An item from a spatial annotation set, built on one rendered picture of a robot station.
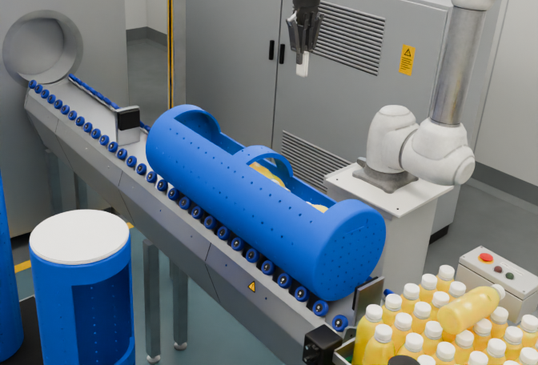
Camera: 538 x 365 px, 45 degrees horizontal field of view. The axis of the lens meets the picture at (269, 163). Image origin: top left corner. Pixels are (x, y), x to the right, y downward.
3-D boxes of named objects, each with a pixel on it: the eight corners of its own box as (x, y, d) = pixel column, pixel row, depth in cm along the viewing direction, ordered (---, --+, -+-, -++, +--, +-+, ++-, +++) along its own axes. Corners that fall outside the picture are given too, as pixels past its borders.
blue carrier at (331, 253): (210, 166, 251) (212, 98, 238) (379, 282, 192) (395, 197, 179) (144, 185, 234) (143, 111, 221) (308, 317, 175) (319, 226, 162)
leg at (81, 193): (87, 241, 366) (80, 140, 337) (92, 246, 362) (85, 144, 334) (78, 244, 362) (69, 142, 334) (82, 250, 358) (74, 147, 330)
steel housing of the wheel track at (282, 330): (82, 134, 345) (77, 73, 330) (391, 383, 199) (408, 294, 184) (29, 146, 328) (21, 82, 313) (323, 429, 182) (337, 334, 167)
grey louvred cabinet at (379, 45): (224, 119, 532) (230, -66, 467) (450, 233, 397) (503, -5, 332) (170, 136, 498) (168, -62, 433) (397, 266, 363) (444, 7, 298)
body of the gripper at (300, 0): (306, -6, 167) (303, 30, 172) (328, -10, 173) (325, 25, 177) (286, -11, 172) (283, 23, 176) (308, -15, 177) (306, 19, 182)
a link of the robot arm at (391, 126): (384, 150, 246) (391, 95, 236) (423, 167, 234) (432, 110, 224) (355, 162, 236) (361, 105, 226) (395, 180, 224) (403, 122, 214)
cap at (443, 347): (437, 357, 145) (439, 351, 144) (435, 345, 149) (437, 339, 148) (455, 360, 145) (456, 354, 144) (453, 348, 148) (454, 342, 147)
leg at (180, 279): (182, 340, 300) (182, 225, 271) (189, 347, 296) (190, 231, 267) (171, 345, 296) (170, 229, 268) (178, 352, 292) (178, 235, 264)
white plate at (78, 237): (10, 253, 178) (10, 257, 178) (106, 268, 175) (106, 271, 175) (56, 203, 202) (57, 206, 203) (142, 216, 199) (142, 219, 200)
